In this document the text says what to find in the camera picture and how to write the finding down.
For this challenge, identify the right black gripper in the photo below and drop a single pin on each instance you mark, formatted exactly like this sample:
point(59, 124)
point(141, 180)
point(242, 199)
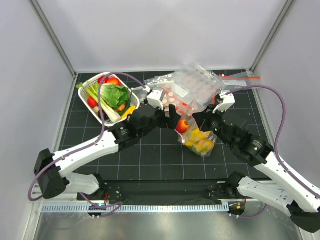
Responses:
point(203, 118)

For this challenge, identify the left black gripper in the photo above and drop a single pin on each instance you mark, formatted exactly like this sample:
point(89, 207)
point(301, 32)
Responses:
point(170, 122)

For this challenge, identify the yellow banana bunch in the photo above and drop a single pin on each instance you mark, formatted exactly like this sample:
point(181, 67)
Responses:
point(194, 137)

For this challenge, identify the clear pink-dotted zip bag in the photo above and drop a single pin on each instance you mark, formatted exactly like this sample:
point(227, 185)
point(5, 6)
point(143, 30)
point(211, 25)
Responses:
point(192, 126)

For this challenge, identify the red apple front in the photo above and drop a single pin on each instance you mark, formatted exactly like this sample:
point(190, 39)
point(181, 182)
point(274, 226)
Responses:
point(182, 126)

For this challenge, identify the orange green mango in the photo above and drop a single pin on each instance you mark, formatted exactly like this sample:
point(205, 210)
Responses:
point(205, 148)

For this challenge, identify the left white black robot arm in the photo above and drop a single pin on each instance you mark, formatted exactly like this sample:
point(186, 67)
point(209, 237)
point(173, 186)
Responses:
point(55, 171)

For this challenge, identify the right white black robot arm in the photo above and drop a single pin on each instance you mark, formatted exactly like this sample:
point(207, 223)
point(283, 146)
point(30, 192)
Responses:
point(295, 197)

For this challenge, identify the clear white-dotted zip bag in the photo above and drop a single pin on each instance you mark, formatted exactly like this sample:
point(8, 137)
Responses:
point(177, 96)

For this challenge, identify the clear bag orange zipper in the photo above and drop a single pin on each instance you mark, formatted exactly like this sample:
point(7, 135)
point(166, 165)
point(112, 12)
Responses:
point(237, 80)

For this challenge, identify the yellow pepper piece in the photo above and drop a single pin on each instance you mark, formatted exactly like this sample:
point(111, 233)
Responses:
point(129, 111)

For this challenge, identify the pile of red-dotted bags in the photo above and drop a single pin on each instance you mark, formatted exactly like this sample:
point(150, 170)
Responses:
point(193, 82)

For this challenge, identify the small orange carrot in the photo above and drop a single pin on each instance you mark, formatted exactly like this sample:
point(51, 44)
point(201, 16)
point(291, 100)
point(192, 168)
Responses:
point(121, 108)

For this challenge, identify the black grid cutting mat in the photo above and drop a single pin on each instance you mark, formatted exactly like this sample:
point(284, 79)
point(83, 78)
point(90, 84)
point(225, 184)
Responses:
point(158, 156)

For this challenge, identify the white leek stalk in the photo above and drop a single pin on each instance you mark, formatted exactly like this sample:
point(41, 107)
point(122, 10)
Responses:
point(112, 114)

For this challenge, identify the green lettuce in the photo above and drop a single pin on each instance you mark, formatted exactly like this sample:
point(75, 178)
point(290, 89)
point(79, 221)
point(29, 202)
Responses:
point(114, 95)

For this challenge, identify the red orange tomato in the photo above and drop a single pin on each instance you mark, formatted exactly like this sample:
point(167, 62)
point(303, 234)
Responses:
point(114, 81)

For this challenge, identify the brown mushroom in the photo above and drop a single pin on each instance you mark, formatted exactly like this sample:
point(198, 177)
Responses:
point(96, 109)

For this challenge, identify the red strawberry back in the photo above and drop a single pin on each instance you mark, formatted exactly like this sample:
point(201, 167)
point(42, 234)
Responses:
point(103, 79)

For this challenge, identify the small red strawberry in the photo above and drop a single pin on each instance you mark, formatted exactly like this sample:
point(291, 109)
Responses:
point(91, 102)

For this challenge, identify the green celery stalk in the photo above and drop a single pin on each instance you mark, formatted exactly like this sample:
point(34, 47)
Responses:
point(90, 89)

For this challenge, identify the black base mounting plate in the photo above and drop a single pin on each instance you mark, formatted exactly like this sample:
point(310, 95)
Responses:
point(166, 192)

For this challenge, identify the white plastic basket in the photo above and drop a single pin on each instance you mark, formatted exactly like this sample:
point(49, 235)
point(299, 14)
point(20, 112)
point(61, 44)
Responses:
point(133, 99)

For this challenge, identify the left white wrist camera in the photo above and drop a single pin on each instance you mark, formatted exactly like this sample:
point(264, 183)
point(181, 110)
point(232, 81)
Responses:
point(155, 99)

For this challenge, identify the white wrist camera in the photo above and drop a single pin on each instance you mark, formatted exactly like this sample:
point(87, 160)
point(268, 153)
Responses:
point(224, 101)
point(155, 99)

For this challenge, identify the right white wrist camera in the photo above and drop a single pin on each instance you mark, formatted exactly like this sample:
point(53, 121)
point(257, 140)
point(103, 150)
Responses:
point(224, 101)

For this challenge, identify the slotted aluminium cable duct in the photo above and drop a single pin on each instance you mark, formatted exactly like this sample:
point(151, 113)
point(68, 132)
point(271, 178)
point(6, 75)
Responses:
point(83, 207)

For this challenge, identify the right aluminium frame post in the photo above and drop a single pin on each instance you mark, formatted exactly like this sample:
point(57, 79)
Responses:
point(280, 19)

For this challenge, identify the aluminium frame post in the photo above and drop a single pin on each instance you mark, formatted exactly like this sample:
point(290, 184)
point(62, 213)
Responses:
point(52, 35)
point(280, 19)

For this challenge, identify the left aluminium frame post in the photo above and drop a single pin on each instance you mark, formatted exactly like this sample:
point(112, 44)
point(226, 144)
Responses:
point(52, 35)

